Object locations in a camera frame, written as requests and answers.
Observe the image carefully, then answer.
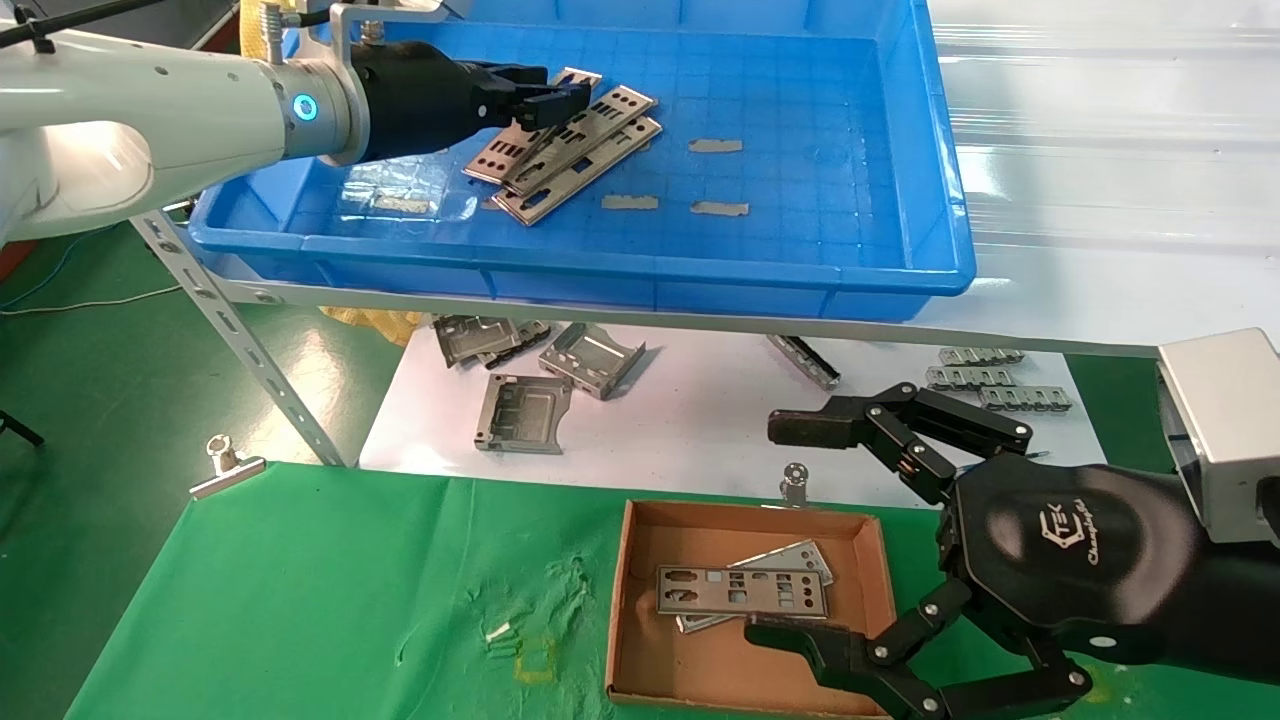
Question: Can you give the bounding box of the blue plastic tray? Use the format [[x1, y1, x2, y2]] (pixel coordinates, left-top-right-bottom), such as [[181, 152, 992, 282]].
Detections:
[[187, 0, 977, 323]]

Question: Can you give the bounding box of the white floor cable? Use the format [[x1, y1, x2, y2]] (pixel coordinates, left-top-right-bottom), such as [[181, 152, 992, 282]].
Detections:
[[0, 287, 183, 318]]

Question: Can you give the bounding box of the brown cardboard box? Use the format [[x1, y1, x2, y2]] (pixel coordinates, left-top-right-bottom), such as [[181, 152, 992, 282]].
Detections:
[[605, 498, 898, 719]]

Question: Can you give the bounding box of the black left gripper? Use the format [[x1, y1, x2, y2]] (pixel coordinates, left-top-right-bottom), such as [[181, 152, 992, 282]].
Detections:
[[350, 40, 593, 164]]

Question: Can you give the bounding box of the grey folded metal bracket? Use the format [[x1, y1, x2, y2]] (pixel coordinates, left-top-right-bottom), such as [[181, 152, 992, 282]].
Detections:
[[435, 315, 523, 369]]

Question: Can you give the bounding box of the grey metal shelf rail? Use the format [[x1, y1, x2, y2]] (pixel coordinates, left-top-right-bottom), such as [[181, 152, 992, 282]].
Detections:
[[190, 255, 1166, 359]]

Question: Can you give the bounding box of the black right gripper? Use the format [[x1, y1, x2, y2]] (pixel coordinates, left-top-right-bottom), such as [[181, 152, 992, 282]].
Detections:
[[743, 382, 1280, 720]]

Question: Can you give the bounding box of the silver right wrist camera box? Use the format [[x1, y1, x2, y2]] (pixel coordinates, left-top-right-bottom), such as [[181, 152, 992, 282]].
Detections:
[[1157, 328, 1280, 546]]

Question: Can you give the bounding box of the silver metal shield plate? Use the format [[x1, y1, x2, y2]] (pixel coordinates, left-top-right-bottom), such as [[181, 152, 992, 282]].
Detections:
[[490, 117, 664, 227], [463, 67, 603, 187], [655, 565, 833, 619], [675, 540, 836, 634], [503, 85, 658, 197]]

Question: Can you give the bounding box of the green table cloth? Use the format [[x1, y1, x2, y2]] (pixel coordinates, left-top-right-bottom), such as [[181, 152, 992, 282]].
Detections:
[[65, 460, 1280, 720]]

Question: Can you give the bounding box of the flat grey metal frame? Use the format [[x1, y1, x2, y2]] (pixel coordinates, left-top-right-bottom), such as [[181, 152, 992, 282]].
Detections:
[[474, 374, 574, 456]]

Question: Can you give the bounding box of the black camera cable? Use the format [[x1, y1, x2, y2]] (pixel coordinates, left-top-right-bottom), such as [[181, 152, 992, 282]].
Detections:
[[0, 0, 169, 51]]

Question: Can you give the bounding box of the grey metal box bracket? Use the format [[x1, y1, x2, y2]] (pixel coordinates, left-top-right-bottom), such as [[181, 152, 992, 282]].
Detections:
[[538, 322, 647, 401]]

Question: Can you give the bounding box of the dark folded metal bracket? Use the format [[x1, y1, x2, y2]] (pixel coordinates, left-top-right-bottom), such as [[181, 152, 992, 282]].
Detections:
[[478, 320, 553, 369]]

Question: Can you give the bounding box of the white paper sheet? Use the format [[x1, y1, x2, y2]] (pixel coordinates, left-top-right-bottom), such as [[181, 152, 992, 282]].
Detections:
[[358, 318, 1109, 511]]

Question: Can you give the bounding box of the grey slotted shelf upright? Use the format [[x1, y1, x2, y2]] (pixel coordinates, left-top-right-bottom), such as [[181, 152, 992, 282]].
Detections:
[[128, 210, 347, 469]]

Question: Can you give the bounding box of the long grey metal strip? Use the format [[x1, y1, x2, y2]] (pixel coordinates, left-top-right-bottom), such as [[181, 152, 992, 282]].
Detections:
[[767, 335, 841, 391]]

